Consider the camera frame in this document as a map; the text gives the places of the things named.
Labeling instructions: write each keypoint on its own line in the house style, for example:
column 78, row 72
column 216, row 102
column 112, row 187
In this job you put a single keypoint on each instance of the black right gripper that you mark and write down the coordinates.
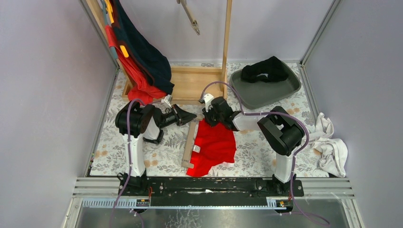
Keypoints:
column 213, row 116

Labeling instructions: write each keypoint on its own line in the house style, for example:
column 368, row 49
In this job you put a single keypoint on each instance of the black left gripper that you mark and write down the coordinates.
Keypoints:
column 177, row 114

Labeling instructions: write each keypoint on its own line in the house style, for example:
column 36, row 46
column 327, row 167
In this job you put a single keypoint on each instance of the red white-trimmed underwear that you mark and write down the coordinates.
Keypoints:
column 212, row 146

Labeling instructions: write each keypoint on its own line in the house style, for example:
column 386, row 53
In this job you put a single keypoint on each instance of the beige clip hanger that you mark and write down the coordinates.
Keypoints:
column 189, row 142

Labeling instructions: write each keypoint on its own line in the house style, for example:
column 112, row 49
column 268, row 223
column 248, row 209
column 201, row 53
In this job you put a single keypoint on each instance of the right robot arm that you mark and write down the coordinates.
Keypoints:
column 283, row 132

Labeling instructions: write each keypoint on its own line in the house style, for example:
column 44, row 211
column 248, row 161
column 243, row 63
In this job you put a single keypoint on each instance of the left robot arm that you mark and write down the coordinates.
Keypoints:
column 138, row 123

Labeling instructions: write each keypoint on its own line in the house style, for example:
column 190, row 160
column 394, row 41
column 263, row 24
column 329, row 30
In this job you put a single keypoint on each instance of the black underwear in tray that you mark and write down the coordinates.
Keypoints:
column 267, row 71

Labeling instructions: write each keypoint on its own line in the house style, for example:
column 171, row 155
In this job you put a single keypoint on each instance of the beige hanger hanging on rack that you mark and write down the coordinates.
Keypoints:
column 193, row 21

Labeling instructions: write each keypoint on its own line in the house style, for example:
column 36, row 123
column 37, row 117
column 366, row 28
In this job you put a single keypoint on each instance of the yellow hanger on rack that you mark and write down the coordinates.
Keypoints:
column 114, row 31

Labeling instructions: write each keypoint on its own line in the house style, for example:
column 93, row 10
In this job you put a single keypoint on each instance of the wooden rack with base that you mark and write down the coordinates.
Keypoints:
column 189, row 81

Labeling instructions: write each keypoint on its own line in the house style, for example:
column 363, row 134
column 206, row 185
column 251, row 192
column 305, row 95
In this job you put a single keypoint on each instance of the grey plastic tray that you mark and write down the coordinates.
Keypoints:
column 259, row 94

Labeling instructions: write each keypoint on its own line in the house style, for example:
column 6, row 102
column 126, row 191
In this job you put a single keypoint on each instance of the red hanging garment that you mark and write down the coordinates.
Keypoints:
column 142, row 89

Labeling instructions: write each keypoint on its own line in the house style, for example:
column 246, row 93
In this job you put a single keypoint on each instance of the dark navy hanging garment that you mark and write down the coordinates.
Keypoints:
column 149, row 59

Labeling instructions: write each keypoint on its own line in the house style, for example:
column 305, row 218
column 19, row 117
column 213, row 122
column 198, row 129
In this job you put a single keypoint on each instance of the white crumpled cloth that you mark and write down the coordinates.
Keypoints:
column 331, row 153

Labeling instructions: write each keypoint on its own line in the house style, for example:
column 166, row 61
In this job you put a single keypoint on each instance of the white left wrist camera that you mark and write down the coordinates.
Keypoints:
column 166, row 101

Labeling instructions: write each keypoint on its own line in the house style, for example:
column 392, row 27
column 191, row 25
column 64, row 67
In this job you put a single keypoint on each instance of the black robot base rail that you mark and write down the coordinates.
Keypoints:
column 204, row 192

